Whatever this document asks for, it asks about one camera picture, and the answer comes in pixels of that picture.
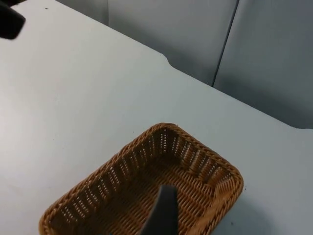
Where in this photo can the pale brown wicker basket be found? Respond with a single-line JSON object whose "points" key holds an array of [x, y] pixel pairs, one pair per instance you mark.
{"points": [[127, 195]]}

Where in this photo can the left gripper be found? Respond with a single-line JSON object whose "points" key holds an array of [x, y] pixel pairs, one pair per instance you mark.
{"points": [[9, 19]]}

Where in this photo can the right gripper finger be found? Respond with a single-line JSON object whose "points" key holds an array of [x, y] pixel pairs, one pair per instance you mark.
{"points": [[163, 210]]}

